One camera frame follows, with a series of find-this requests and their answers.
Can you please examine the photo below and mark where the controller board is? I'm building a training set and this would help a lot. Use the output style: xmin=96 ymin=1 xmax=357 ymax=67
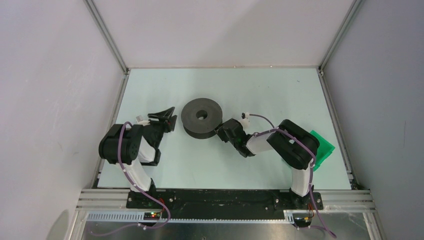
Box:
xmin=293 ymin=216 xmax=313 ymax=229
xmin=143 ymin=211 xmax=162 ymax=221

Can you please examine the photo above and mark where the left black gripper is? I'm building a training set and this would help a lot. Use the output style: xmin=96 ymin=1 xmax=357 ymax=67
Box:
xmin=147 ymin=106 xmax=177 ymax=149

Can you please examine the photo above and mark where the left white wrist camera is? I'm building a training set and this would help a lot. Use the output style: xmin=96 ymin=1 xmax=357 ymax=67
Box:
xmin=135 ymin=115 xmax=150 ymax=126

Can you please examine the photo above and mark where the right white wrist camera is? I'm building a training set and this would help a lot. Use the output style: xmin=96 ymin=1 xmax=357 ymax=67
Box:
xmin=239 ymin=112 xmax=251 ymax=131

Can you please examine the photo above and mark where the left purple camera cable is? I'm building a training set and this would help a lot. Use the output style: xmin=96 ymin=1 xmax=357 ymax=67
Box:
xmin=116 ymin=121 xmax=172 ymax=230

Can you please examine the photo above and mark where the right controller board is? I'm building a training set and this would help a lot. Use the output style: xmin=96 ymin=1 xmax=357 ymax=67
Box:
xmin=293 ymin=216 xmax=313 ymax=229

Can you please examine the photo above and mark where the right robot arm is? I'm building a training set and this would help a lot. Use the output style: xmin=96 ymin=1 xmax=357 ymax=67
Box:
xmin=215 ymin=118 xmax=320 ymax=209

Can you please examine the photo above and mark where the dark grey cable spool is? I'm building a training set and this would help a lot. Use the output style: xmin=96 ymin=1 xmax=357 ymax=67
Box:
xmin=181 ymin=98 xmax=223 ymax=140

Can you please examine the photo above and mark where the left controller board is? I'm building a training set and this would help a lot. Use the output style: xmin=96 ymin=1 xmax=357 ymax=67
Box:
xmin=143 ymin=211 xmax=162 ymax=221

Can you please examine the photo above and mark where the green plastic tray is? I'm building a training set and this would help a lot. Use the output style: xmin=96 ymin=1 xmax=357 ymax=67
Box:
xmin=310 ymin=130 xmax=335 ymax=171

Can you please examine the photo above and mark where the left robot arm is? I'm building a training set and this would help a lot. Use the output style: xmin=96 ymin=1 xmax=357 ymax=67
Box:
xmin=98 ymin=106 xmax=178 ymax=208

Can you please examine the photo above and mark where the white slotted cable duct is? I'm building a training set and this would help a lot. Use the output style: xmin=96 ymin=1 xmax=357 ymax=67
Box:
xmin=86 ymin=211 xmax=294 ymax=224

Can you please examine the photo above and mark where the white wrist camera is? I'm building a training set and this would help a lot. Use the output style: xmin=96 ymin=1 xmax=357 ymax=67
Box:
xmin=135 ymin=115 xmax=150 ymax=126
xmin=239 ymin=112 xmax=251 ymax=131

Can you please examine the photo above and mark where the aluminium frame rail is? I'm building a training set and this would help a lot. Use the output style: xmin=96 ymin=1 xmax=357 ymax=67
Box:
xmin=83 ymin=0 xmax=129 ymax=75

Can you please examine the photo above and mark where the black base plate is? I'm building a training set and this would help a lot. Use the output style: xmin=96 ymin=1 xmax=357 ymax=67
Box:
xmin=126 ymin=188 xmax=324 ymax=220

